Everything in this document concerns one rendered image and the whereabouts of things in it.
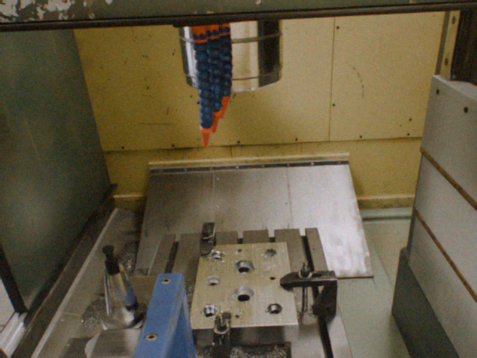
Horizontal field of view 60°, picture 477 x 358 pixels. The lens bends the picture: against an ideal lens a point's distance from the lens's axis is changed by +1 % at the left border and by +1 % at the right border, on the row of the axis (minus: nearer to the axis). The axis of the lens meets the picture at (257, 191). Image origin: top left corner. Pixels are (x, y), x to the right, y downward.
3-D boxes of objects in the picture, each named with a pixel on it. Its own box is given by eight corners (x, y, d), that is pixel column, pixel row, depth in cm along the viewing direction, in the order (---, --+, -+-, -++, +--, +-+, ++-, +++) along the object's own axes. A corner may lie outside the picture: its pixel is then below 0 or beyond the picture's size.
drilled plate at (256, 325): (190, 345, 88) (187, 328, 85) (203, 260, 113) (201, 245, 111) (298, 341, 87) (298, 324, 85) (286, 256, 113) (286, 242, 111)
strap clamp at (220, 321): (215, 399, 81) (208, 344, 74) (220, 344, 92) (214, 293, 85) (232, 398, 81) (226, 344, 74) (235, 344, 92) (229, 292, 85)
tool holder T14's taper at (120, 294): (133, 318, 56) (124, 280, 53) (101, 319, 56) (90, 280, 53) (143, 295, 60) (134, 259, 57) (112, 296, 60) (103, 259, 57)
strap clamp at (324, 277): (281, 317, 99) (279, 267, 92) (279, 307, 102) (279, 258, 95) (335, 315, 99) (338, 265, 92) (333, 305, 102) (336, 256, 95)
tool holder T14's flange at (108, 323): (141, 337, 57) (138, 324, 55) (97, 338, 57) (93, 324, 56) (153, 303, 62) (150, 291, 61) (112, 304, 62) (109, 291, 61)
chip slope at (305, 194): (119, 324, 137) (102, 261, 125) (159, 217, 196) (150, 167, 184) (387, 312, 137) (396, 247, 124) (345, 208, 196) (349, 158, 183)
